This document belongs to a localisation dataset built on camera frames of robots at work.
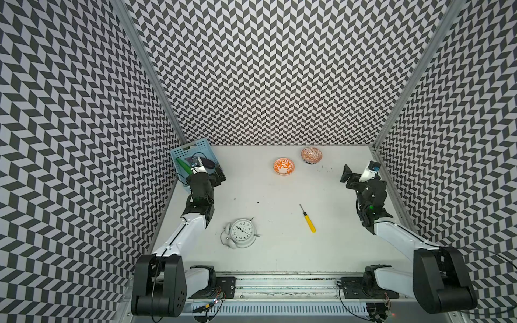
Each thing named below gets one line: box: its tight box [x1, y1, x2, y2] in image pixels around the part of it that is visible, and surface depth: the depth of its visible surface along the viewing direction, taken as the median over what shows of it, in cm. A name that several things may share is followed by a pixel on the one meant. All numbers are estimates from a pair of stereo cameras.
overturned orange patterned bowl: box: [300, 146, 323, 165], surface depth 114 cm
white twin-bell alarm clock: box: [220, 217, 261, 249], surface depth 84 cm
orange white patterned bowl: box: [273, 158, 295, 177], surface depth 108 cm
